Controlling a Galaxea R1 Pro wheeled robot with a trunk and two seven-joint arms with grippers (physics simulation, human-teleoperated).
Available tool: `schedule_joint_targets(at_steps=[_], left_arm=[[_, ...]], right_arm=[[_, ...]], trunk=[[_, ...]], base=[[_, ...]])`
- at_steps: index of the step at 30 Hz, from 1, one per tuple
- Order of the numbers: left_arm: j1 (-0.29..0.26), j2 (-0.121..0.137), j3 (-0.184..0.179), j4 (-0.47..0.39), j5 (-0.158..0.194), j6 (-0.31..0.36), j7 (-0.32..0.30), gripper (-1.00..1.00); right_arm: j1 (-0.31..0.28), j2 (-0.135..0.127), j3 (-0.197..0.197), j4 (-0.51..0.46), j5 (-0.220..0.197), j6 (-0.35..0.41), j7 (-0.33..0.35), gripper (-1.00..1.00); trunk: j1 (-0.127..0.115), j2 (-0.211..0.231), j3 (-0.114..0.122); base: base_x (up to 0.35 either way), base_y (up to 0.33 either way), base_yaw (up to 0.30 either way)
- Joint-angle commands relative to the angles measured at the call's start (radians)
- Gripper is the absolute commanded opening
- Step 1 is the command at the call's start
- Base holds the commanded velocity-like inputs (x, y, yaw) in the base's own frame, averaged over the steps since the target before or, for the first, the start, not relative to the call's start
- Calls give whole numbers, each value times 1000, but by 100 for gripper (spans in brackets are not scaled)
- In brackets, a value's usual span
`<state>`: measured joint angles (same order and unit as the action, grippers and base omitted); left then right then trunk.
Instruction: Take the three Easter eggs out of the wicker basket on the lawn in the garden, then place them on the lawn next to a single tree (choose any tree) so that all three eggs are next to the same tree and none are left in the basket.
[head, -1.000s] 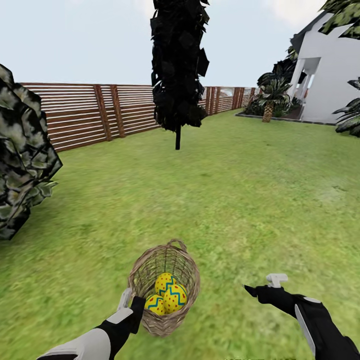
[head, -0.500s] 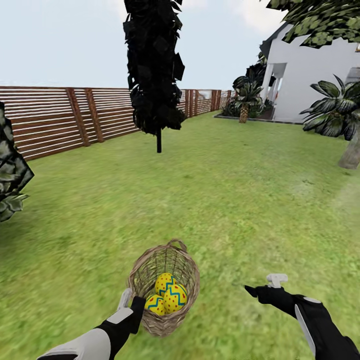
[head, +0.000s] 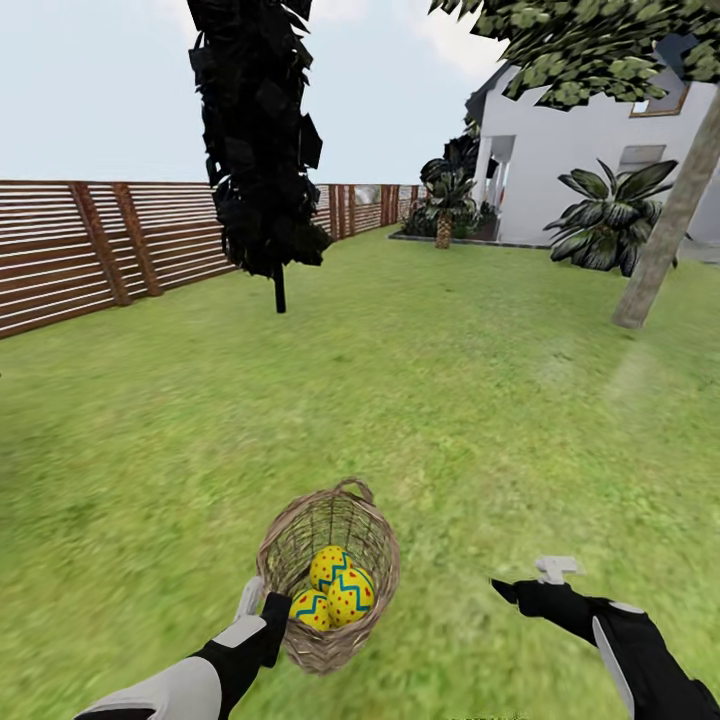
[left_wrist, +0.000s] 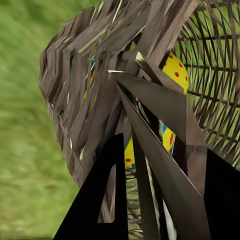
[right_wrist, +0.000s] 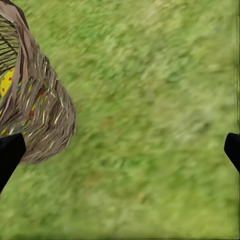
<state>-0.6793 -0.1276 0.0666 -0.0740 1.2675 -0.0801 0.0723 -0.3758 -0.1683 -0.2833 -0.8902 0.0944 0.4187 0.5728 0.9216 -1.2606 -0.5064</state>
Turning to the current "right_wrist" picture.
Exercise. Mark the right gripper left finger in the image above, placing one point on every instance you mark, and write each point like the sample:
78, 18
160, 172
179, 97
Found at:
12, 149

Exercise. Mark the wicker basket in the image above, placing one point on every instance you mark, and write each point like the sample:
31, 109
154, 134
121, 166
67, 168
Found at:
51, 125

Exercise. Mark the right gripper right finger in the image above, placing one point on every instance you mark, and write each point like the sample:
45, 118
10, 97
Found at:
232, 149

